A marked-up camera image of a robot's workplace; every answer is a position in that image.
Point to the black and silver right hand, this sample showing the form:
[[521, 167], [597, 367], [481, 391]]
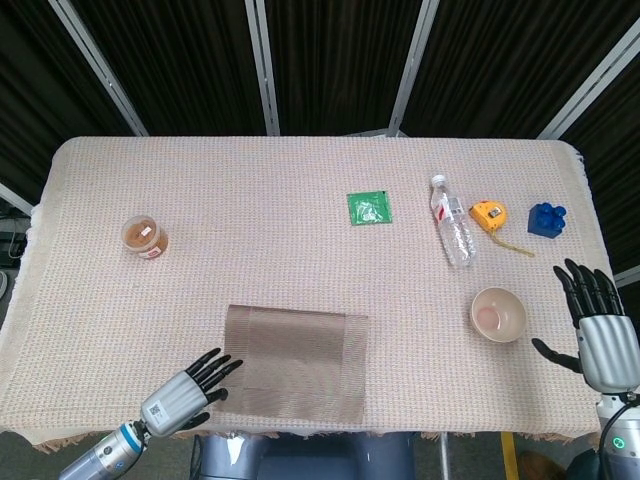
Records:
[[610, 350]]

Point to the black and silver left hand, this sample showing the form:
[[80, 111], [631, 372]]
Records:
[[175, 400]]

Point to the beige bowl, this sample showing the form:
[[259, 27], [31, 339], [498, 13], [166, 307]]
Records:
[[498, 315]]

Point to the brown woven placemat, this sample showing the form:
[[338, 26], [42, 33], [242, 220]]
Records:
[[300, 365]]

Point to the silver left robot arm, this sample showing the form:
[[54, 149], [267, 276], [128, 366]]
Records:
[[100, 455]]

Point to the blue-grey robot torso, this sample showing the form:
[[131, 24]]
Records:
[[300, 460]]

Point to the blue toy brick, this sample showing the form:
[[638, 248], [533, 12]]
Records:
[[545, 222]]

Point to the clear jar of rubber bands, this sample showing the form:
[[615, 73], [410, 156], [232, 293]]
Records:
[[144, 237]]

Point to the yellow tape measure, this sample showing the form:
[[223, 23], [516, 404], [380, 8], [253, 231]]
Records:
[[487, 215]]

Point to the metal table leg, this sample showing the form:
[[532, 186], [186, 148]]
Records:
[[445, 460]]

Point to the clear plastic water bottle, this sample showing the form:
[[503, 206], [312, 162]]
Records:
[[454, 225]]

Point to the dark curtain screen panel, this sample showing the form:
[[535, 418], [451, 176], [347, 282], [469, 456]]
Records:
[[500, 65], [30, 100], [615, 150], [190, 65], [335, 65]]

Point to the beige woven tablecloth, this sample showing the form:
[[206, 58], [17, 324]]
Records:
[[250, 200]]

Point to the green foil sachet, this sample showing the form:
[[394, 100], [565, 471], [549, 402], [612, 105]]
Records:
[[370, 208]]

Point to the grey screen frame post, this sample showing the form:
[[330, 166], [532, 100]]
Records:
[[263, 65], [100, 67], [629, 275], [12, 196], [590, 77], [411, 65]]

